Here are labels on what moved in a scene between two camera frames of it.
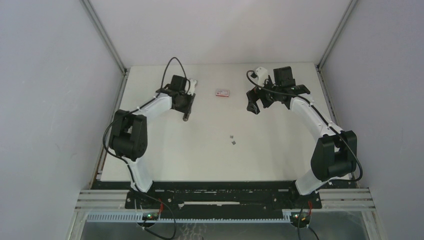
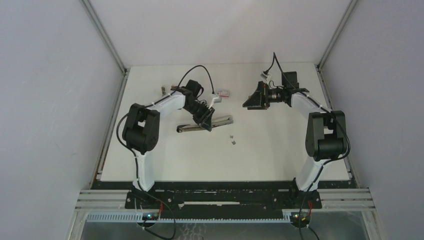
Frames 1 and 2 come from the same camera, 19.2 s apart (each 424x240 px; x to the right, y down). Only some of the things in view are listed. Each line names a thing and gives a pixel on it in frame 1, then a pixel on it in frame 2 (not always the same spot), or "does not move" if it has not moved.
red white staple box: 222,92 does not move
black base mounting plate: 219,196 does not move
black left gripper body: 186,102 → 202,113
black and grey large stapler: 186,115 → 215,122
